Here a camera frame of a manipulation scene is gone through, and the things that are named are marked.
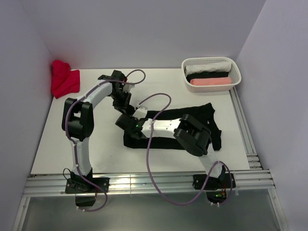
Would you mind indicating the black t-shirt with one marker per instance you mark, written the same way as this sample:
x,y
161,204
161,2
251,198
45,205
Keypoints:
x,y
205,75
203,113

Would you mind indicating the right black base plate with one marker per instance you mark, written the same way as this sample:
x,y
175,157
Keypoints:
x,y
217,187

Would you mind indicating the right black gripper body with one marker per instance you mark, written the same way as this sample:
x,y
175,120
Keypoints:
x,y
130,133

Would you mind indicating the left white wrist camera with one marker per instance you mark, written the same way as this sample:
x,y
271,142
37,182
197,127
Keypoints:
x,y
127,87

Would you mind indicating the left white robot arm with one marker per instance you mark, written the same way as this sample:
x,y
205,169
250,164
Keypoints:
x,y
78,124

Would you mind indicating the aluminium mounting rail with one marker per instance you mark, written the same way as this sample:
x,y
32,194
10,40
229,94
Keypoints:
x,y
140,183

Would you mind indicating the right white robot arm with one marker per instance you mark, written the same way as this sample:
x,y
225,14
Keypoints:
x,y
185,133

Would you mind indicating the red t-shirt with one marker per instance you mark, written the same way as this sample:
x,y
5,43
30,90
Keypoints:
x,y
64,80

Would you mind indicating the rolled pink t-shirt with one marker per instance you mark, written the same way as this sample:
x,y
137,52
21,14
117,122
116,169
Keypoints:
x,y
211,81

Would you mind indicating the rolled white t-shirt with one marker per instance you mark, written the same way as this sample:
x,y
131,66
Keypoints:
x,y
212,67

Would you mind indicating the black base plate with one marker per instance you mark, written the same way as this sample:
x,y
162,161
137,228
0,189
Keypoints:
x,y
85,193
217,187

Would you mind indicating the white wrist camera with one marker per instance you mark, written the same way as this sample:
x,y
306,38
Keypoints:
x,y
127,87
140,112

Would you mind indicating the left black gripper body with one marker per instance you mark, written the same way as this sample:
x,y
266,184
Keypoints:
x,y
121,99

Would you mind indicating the rolled black t-shirt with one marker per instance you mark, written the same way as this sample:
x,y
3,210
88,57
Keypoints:
x,y
205,75

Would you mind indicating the white plastic basket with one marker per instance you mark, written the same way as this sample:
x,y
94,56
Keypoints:
x,y
234,74

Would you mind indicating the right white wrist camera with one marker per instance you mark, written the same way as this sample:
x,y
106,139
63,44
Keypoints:
x,y
140,112

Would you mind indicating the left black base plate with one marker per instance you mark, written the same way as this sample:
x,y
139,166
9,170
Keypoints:
x,y
85,193

